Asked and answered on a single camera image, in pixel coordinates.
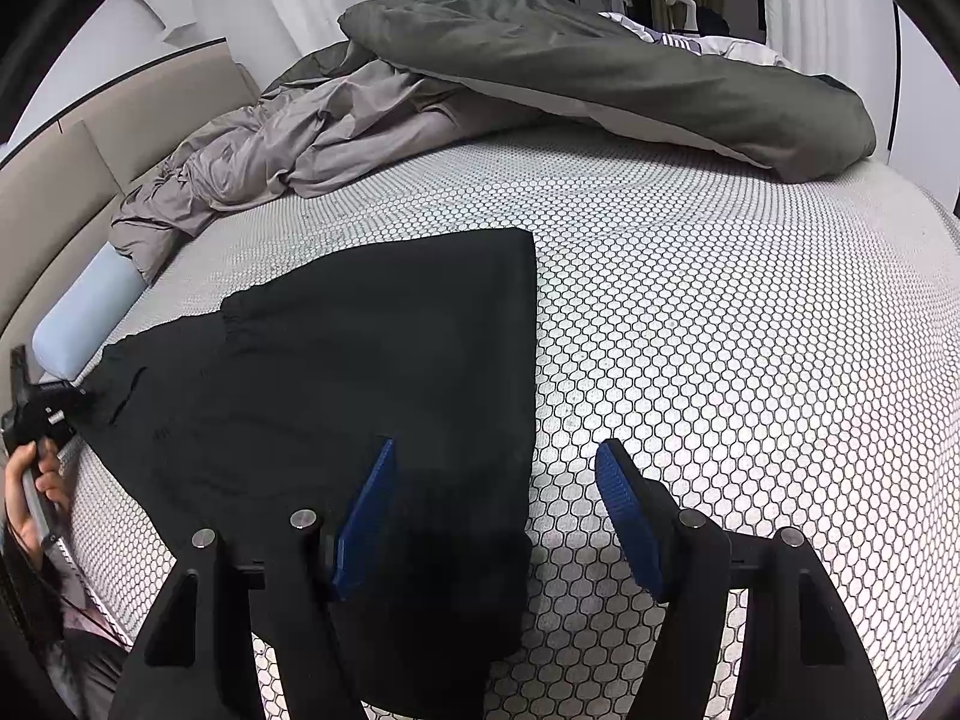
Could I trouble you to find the person's left hand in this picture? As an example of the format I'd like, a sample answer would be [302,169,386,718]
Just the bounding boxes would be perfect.
[4,439,74,563]

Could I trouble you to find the beige padded headboard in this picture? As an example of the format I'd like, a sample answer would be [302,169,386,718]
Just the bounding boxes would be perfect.
[0,37,263,361]

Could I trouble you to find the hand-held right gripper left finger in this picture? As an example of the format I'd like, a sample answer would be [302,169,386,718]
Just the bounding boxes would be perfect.
[109,437,398,720]

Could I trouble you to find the light blue pillow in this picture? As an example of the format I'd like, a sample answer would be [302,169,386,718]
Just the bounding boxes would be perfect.
[31,247,145,382]

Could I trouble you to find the black pants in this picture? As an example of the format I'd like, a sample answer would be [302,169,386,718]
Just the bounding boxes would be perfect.
[75,227,539,717]

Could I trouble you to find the person's grey trouser leg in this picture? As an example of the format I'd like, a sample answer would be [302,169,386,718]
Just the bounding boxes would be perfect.
[0,532,132,720]

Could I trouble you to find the two-tone grey duvet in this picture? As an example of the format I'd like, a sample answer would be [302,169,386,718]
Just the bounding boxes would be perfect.
[111,0,878,284]

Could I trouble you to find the white striped bedding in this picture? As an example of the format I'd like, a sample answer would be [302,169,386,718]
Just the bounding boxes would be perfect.
[600,11,792,67]

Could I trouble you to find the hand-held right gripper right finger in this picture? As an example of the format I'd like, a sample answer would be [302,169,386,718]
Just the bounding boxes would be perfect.
[595,437,890,720]

